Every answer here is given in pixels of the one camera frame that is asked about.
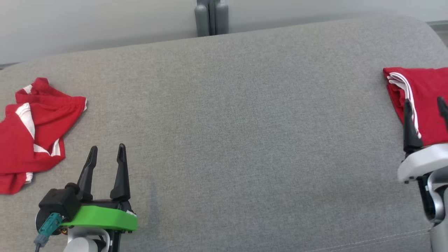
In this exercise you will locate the red shorts with white stripes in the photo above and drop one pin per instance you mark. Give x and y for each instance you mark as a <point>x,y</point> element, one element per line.
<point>38,140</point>

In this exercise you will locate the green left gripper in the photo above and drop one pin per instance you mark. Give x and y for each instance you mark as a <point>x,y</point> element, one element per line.
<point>101,217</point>

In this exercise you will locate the grey partition post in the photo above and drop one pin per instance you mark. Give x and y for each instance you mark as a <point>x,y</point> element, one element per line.
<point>211,17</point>

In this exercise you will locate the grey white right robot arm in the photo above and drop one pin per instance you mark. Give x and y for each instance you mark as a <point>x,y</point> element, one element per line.
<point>437,210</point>

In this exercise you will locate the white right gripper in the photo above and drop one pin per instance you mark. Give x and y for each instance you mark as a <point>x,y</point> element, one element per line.
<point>423,161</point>

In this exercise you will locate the red jersey with white sleeves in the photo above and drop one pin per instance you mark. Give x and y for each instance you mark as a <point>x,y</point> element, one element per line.
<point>428,94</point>

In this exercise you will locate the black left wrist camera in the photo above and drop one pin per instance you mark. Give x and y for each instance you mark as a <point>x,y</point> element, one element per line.
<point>59,203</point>

